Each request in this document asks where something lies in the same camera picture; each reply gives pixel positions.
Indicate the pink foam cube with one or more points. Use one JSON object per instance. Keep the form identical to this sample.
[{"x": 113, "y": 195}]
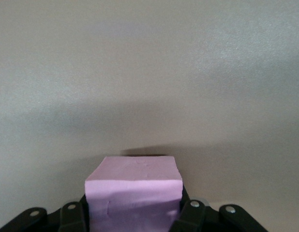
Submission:
[{"x": 133, "y": 191}]

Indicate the brown table cover sheet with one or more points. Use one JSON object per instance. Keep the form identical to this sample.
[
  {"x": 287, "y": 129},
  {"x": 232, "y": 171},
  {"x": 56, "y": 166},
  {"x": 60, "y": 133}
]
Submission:
[{"x": 149, "y": 72}]

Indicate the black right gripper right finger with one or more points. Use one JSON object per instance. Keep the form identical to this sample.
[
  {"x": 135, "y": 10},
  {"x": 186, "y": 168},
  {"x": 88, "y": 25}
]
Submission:
[{"x": 195, "y": 216}]

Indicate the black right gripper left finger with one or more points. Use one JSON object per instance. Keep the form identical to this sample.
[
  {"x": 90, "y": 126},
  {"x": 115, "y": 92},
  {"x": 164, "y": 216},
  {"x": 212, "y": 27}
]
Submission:
[{"x": 72, "y": 217}]

